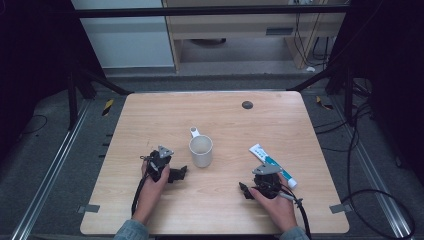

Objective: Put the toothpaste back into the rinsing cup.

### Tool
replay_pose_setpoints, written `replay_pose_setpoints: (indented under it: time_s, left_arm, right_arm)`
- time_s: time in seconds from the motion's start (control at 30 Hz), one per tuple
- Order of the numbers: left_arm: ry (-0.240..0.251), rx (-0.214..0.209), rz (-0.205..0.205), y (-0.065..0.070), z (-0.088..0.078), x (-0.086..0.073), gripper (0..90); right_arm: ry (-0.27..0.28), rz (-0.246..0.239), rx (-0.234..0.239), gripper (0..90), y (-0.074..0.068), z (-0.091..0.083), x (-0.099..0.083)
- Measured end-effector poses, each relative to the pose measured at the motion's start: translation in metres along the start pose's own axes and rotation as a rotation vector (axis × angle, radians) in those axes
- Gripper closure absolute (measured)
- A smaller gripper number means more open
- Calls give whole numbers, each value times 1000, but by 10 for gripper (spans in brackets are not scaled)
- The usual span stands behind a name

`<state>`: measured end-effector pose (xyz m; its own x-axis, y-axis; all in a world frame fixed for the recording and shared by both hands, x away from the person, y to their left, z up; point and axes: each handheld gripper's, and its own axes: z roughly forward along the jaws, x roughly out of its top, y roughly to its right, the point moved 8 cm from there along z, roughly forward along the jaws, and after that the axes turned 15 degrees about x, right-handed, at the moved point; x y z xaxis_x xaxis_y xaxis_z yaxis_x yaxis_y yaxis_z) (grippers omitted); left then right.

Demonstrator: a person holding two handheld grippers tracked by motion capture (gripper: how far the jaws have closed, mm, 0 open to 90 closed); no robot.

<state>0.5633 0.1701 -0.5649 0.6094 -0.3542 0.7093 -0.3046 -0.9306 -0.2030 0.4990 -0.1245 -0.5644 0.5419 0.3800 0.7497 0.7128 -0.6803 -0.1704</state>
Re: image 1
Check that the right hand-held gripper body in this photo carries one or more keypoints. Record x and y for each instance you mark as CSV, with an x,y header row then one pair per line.
x,y
267,180

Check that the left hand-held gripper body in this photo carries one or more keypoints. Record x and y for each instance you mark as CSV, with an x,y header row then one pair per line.
x,y
158,162

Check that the person's left hand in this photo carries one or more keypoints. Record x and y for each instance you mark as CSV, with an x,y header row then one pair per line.
x,y
150,195

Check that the person's right hand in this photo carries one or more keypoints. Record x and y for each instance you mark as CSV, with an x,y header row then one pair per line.
x,y
277,208

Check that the white and blue toothpaste tube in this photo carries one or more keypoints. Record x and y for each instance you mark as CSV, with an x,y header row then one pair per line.
x,y
271,162

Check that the white cup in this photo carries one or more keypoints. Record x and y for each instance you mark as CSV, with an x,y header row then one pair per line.
x,y
201,151

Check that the yellow and black tape strip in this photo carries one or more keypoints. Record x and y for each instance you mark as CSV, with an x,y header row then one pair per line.
x,y
323,103
107,107

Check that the round grey table grommet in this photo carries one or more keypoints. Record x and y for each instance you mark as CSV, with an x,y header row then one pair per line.
x,y
247,105

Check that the black metal stand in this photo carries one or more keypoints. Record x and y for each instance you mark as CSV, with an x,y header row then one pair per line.
x,y
336,86
83,90

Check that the white cabinet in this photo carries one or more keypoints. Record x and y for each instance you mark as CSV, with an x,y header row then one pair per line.
x,y
126,43

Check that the light wooden desk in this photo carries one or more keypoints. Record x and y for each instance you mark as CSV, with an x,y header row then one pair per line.
x,y
240,28

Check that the grey metal table bracket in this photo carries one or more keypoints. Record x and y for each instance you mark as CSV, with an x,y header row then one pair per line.
x,y
88,208
340,208

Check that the metal floor rail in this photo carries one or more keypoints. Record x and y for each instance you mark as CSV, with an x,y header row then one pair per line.
x,y
46,176
373,176

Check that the black frame crossbar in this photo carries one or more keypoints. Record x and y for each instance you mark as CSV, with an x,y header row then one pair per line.
x,y
206,11

